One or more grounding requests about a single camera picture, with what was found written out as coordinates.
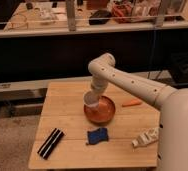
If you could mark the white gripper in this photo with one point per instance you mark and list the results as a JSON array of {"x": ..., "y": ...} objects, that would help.
[{"x": 98, "y": 86}]

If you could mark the white ceramic cup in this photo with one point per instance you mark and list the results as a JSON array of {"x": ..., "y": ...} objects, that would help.
[{"x": 91, "y": 99}]

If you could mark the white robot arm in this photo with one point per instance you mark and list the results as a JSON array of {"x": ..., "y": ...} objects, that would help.
[{"x": 172, "y": 153}]

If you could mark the orange ceramic bowl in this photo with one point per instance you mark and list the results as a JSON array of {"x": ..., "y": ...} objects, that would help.
[{"x": 102, "y": 113}]

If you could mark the orange carrot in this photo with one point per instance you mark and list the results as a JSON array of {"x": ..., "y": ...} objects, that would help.
[{"x": 131, "y": 103}]

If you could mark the blue cloth object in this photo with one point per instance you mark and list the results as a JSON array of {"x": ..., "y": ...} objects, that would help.
[{"x": 96, "y": 136}]

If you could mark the black bag on shelf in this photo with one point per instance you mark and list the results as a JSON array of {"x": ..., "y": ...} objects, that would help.
[{"x": 99, "y": 17}]

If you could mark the black rectangular bar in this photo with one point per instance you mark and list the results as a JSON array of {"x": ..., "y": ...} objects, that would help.
[{"x": 50, "y": 143}]

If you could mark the white plastic bottle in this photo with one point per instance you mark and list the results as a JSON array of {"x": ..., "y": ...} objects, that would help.
[{"x": 148, "y": 137}]

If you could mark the red cluttered items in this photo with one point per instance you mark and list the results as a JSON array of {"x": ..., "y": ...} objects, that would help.
[{"x": 123, "y": 13}]

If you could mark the metal shelf post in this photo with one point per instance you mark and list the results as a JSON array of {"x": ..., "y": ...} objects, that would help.
[{"x": 71, "y": 15}]

